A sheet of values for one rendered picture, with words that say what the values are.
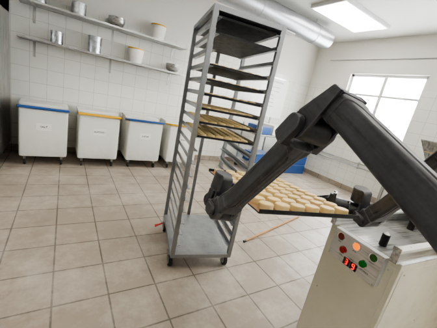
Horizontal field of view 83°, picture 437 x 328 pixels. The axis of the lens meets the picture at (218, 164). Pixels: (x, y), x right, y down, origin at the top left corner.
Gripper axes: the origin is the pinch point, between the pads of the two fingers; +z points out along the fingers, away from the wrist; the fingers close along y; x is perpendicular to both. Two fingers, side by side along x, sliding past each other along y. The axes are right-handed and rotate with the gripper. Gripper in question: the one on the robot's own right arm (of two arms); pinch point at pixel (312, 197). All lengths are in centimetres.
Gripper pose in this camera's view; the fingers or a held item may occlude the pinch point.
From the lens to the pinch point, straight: 119.4
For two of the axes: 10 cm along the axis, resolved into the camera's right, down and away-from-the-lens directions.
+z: -8.7, -2.3, 4.4
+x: -4.6, 0.7, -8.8
